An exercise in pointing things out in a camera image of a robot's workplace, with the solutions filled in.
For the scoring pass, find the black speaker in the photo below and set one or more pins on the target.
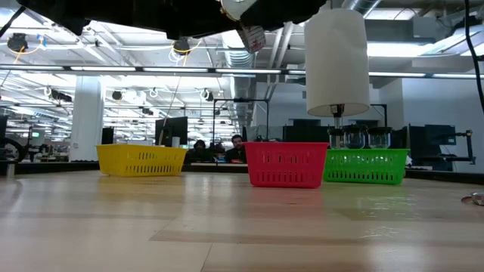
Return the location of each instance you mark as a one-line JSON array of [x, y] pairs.
[[107, 135]]

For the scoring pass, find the jar with blue contents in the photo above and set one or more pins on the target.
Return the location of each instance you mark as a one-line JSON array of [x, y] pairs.
[[354, 136]]

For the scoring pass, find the black computer monitor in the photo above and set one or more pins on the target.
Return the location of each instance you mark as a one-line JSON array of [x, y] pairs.
[[172, 130], [440, 143], [306, 132]]

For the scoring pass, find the black wheel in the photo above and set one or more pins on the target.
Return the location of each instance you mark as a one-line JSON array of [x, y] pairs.
[[11, 149]]

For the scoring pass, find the round black disc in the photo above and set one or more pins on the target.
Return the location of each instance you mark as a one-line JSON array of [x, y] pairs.
[[379, 136]]

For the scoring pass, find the white cup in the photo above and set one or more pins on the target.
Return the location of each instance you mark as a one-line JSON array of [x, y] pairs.
[[175, 141]]

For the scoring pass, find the yellow plastic basket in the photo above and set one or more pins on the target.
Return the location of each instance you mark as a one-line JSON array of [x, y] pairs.
[[117, 160]]

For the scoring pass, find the small white red printed box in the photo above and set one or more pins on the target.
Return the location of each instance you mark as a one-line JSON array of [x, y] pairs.
[[252, 38]]

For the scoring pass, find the table lamp white shade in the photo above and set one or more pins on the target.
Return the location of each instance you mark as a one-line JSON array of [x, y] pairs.
[[336, 60]]

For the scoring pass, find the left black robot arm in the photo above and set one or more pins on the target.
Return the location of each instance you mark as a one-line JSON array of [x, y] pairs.
[[113, 15]]

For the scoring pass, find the person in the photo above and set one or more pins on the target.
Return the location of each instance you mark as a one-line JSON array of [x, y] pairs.
[[199, 150], [237, 149]]

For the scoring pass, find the black background rig frame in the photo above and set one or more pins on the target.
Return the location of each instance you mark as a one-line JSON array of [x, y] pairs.
[[240, 100]]

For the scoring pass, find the green plastic basket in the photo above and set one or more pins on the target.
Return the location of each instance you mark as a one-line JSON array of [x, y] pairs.
[[340, 166]]

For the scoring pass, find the red plastic basket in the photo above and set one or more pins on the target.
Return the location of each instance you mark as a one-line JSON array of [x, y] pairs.
[[264, 158]]

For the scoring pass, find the suspended light strip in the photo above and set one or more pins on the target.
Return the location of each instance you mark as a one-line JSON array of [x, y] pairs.
[[151, 70]]

